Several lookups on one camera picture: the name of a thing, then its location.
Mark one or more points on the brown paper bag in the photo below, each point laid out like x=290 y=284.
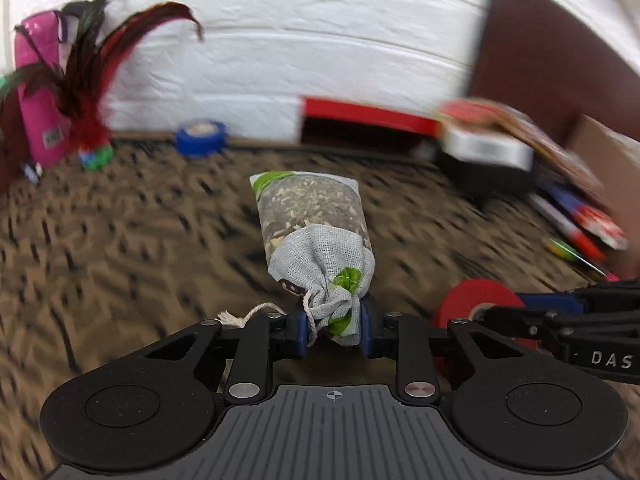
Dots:
x=6 y=160

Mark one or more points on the blue pen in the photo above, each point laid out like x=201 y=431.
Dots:
x=562 y=198

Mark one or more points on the dark brown wooden board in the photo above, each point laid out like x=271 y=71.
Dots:
x=550 y=50

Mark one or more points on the red tape roll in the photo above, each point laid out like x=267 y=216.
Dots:
x=460 y=305

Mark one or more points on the red white sachet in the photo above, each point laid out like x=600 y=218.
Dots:
x=602 y=225

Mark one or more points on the red black feather shuttlecock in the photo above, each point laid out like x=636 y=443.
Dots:
x=90 y=110

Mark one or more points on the clear grain packet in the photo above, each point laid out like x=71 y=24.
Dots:
x=305 y=205

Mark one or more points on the red flat box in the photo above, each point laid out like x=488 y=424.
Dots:
x=370 y=120

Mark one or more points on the black box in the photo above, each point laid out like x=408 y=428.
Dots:
x=480 y=180

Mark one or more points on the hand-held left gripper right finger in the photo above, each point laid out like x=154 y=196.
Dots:
x=364 y=332

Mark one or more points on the brown snack packet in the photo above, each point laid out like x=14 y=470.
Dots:
x=550 y=145

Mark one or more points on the white red packet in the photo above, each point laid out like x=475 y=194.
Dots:
x=480 y=145

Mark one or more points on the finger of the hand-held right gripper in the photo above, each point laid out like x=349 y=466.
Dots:
x=555 y=301
x=525 y=325

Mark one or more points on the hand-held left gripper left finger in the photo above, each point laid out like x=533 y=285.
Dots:
x=299 y=332

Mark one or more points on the cardboard box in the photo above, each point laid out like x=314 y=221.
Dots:
x=615 y=160

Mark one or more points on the blue tape roll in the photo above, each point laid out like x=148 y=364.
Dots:
x=200 y=138

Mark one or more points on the pink bottle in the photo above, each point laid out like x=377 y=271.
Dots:
x=40 y=100

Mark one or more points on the small usb stick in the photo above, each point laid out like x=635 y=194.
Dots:
x=31 y=172

